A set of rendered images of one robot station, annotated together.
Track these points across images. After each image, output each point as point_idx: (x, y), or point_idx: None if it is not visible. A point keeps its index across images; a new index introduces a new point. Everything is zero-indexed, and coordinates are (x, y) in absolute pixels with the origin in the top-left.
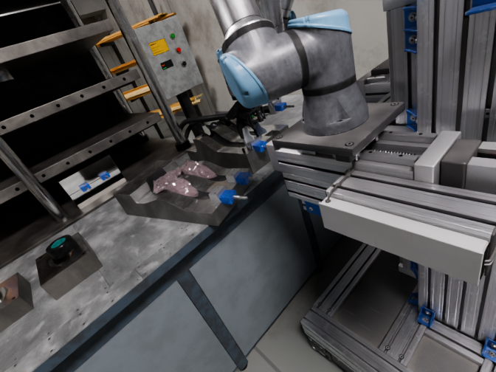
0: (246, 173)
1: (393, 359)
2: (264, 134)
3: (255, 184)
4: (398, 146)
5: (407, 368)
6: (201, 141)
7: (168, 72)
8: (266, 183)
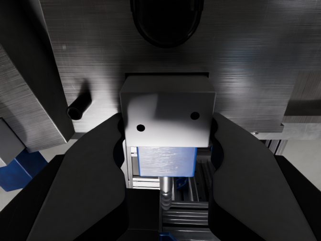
0: (22, 181)
1: (130, 150)
2: (320, 62)
3: (73, 136)
4: None
5: (131, 157)
6: None
7: None
8: None
